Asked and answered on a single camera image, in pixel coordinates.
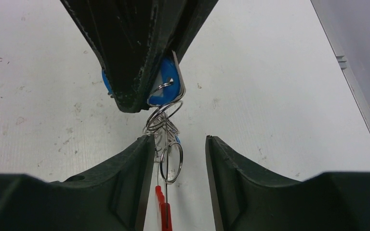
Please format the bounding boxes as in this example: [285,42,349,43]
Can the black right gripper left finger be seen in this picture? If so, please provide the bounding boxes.
[0,135,155,231]

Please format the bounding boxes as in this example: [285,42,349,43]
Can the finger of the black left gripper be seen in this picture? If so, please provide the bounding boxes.
[172,0,218,62]
[62,0,191,113]

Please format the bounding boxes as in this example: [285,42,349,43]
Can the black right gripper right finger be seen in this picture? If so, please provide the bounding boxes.
[205,136,370,231]

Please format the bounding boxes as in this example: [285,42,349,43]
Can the blue key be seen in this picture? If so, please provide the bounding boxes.
[101,51,186,107]

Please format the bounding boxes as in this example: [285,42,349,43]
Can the small silver split ring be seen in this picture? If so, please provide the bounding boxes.
[146,81,185,133]

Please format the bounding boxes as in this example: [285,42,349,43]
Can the grey red keyring holder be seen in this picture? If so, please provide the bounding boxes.
[144,117,184,231]

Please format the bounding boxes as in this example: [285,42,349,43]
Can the aluminium right side rail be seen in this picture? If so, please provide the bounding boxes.
[311,0,370,133]

